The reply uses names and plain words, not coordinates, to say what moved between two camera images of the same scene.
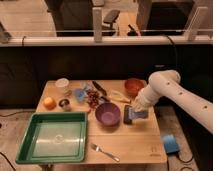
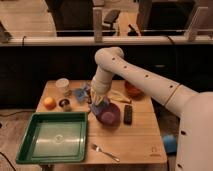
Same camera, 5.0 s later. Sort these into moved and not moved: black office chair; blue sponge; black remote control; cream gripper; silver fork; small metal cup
Moved: cream gripper; blue sponge
Not moved: black office chair; black remote control; silver fork; small metal cup
